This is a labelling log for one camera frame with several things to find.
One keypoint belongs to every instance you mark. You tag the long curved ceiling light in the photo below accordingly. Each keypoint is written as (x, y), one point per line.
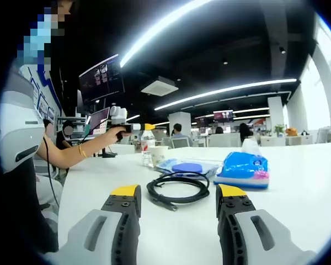
(154, 30)
(226, 89)

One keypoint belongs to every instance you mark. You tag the hanging display screen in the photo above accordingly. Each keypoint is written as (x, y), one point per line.
(223, 116)

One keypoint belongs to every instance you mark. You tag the orange bag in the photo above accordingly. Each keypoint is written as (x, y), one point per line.
(291, 132)

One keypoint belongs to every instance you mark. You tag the blue packet tabletop item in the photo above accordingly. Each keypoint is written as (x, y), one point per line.
(187, 167)

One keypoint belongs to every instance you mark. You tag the green potted plant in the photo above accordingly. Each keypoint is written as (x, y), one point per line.
(279, 129)

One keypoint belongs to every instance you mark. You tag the clear water bottle tabletop item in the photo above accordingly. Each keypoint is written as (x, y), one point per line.
(147, 150)

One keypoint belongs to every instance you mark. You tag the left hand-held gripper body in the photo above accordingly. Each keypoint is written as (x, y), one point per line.
(118, 116)

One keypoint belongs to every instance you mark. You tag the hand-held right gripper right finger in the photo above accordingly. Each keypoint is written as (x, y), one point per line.
(253, 237)

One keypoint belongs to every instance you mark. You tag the large dark monitor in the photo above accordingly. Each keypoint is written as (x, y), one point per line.
(102, 80)

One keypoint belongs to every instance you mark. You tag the white worn chest device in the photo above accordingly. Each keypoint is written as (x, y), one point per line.
(16, 124)

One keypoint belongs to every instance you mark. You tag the white paper cup tabletop item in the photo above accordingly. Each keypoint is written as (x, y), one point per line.
(158, 155)

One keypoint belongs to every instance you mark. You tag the white mesh office chair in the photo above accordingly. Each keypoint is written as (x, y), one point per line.
(180, 143)

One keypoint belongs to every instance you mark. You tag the person's light trousers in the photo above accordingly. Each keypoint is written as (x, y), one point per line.
(48, 190)

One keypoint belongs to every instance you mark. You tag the pink lit laptop screen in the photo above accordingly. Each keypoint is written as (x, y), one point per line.
(99, 121)

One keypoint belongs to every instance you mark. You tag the ceiling air conditioner unit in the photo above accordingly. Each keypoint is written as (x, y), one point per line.
(159, 87)

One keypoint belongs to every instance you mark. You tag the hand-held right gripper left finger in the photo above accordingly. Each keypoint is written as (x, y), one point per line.
(104, 237)

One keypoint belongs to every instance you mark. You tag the white table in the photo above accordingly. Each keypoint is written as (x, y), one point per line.
(292, 171)

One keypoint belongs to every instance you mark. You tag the blue tissue pack tabletop item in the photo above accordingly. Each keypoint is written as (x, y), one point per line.
(242, 168)

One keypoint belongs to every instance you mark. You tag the person's left hand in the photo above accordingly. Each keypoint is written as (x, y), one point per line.
(114, 136)

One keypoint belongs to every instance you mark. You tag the person's black top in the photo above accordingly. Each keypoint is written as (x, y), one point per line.
(22, 207)

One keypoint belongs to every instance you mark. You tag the blue and white wall poster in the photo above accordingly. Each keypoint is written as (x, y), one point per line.
(44, 105)

